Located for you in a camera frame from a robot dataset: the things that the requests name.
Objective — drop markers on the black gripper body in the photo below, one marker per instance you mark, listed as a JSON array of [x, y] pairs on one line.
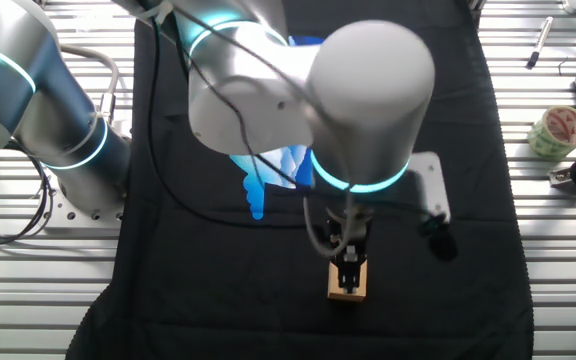
[[363, 235]]

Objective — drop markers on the black cloth with blue print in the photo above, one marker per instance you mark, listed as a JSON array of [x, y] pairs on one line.
[[193, 300]]

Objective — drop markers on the small hex key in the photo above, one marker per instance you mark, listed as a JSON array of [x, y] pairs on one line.
[[560, 66]]

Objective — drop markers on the silver marker pen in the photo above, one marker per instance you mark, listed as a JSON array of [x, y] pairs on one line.
[[543, 35]]

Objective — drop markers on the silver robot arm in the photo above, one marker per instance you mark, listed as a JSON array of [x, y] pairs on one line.
[[368, 100]]

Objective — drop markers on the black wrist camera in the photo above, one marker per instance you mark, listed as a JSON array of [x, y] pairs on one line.
[[442, 245]]

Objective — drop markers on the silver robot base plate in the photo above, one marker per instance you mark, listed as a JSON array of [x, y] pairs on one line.
[[83, 220]]

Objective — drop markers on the clear tape roll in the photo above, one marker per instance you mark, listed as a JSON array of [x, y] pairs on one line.
[[543, 142]]

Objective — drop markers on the small wooden block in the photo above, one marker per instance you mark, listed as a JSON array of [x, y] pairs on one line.
[[333, 290]]

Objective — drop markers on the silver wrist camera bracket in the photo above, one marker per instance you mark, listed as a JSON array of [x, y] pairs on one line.
[[430, 185]]

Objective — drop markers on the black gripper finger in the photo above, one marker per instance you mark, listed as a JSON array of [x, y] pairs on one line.
[[335, 250], [350, 277]]

